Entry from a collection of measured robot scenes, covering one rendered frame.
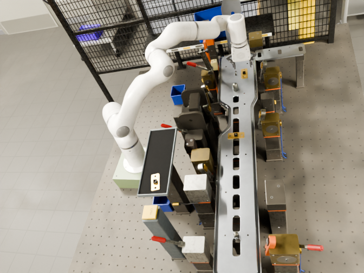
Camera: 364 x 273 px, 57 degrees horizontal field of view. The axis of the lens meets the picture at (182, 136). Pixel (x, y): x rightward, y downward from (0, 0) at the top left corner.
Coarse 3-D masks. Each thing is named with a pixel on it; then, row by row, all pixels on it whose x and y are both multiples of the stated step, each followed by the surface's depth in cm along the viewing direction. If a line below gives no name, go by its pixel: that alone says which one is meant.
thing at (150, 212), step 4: (144, 208) 140; (148, 208) 140; (152, 208) 139; (156, 208) 139; (144, 212) 139; (148, 212) 139; (152, 212) 138; (156, 212) 138; (144, 216) 138; (148, 216) 138; (152, 216) 137; (156, 216) 137
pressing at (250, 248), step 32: (224, 64) 209; (224, 96) 192; (256, 96) 186; (224, 160) 164; (224, 192) 153; (256, 192) 150; (224, 224) 144; (256, 224) 140; (224, 256) 135; (256, 256) 132
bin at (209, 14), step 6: (198, 12) 226; (204, 12) 226; (210, 12) 226; (216, 12) 226; (234, 12) 226; (198, 18) 229; (204, 18) 229; (210, 18) 229; (222, 30) 219; (222, 36) 222
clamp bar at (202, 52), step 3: (201, 48) 190; (207, 48) 188; (201, 51) 188; (204, 51) 189; (207, 51) 188; (201, 54) 189; (204, 54) 190; (201, 57) 191; (204, 57) 191; (207, 57) 195; (204, 60) 192; (207, 60) 196; (207, 63) 194; (210, 63) 198; (207, 66) 196; (210, 66) 199; (207, 69) 197; (210, 69) 197
